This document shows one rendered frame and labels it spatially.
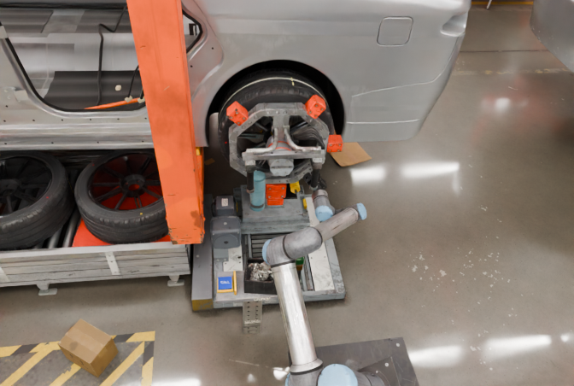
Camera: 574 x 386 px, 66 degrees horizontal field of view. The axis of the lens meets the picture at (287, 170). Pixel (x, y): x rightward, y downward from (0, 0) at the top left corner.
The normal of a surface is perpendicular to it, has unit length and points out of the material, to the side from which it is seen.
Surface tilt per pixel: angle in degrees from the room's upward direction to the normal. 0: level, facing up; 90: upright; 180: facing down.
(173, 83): 90
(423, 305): 0
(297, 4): 81
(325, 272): 0
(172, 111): 90
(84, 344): 0
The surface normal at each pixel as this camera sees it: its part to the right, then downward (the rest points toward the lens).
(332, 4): 0.13, 0.56
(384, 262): 0.07, -0.72
